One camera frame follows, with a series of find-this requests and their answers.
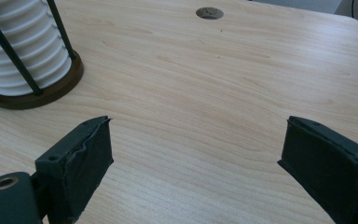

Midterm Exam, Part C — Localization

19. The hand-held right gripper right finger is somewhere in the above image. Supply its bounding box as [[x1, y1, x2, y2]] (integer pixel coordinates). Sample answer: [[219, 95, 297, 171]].
[[277, 115, 358, 224]]

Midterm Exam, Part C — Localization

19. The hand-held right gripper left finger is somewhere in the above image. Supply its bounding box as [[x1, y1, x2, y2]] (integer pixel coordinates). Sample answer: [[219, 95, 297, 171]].
[[31, 115, 115, 224]]

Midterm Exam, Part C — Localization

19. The dark cup holder rack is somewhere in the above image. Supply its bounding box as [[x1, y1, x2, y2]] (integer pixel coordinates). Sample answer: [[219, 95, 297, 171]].
[[0, 0, 85, 111]]

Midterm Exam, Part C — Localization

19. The stack of white cups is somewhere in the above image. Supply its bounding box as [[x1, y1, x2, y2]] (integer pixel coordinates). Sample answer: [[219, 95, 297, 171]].
[[0, 0, 73, 97]]

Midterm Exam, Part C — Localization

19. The round table cable hole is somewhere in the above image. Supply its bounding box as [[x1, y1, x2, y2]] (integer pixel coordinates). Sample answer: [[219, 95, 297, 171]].
[[195, 7, 225, 21]]

